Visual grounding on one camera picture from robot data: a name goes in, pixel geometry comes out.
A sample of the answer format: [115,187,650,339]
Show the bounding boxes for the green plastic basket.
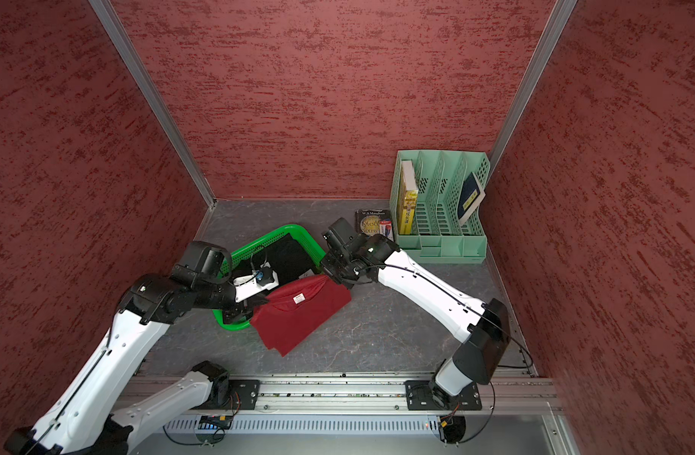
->
[212,224,327,332]

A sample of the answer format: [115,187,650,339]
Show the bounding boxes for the red t-shirt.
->
[250,275,351,356]

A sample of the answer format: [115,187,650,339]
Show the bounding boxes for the black t-shirt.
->
[232,234,318,284]

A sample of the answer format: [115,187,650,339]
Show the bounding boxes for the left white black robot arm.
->
[4,241,237,454]

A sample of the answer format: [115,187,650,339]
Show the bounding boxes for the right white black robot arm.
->
[321,218,512,401]

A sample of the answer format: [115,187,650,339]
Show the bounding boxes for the dark paperback book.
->
[355,210,392,237]

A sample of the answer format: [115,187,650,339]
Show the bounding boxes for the white red pen box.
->
[379,219,394,241]

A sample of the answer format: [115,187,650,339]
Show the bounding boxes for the yellow book in organizer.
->
[397,160,419,235]

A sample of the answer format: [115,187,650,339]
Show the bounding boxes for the mint green file organizer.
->
[389,150,491,265]

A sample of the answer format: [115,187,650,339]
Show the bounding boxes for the dark blue book in organizer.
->
[457,173,486,227]

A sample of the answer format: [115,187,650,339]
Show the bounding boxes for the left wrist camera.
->
[232,267,279,303]

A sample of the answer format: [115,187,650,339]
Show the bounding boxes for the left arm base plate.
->
[209,379,261,413]

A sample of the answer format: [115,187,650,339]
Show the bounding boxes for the left black power cable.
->
[162,391,241,447]

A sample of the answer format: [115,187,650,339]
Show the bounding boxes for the black power cable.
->
[437,369,496,446]
[162,391,241,447]

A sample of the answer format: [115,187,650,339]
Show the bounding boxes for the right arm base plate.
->
[404,380,482,413]

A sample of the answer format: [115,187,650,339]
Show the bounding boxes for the right black power cable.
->
[437,369,496,446]

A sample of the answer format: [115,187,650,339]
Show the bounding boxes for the left aluminium corner post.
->
[89,0,217,210]

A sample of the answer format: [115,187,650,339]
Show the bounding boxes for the aluminium corner post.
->
[489,0,578,176]
[89,0,217,210]

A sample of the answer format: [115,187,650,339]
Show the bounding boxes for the aluminium front rail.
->
[113,372,562,416]

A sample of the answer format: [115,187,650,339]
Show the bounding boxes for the right aluminium corner post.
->
[489,0,578,176]

